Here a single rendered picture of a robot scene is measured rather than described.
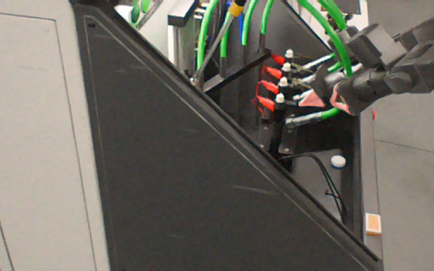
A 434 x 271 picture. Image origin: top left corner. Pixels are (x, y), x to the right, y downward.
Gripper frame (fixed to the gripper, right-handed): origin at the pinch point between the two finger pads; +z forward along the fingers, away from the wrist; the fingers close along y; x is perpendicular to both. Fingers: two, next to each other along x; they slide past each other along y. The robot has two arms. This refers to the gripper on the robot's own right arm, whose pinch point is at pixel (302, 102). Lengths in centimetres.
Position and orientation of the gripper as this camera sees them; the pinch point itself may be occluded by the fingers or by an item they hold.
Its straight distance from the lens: 123.8
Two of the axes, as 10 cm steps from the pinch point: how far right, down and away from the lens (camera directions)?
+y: -6.1, -7.8, -1.5
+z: -6.8, 4.1, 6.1
